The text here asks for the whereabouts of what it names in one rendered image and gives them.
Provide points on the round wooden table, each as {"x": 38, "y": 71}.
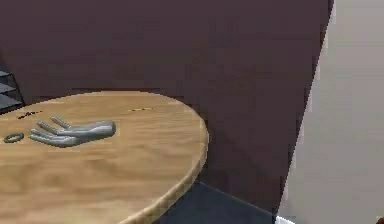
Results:
{"x": 110, "y": 173}

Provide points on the grey hand figure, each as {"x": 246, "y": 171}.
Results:
{"x": 75, "y": 132}

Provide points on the yellow and black pencil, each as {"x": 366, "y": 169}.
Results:
{"x": 140, "y": 109}

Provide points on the dark thin pen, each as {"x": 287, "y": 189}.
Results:
{"x": 28, "y": 114}

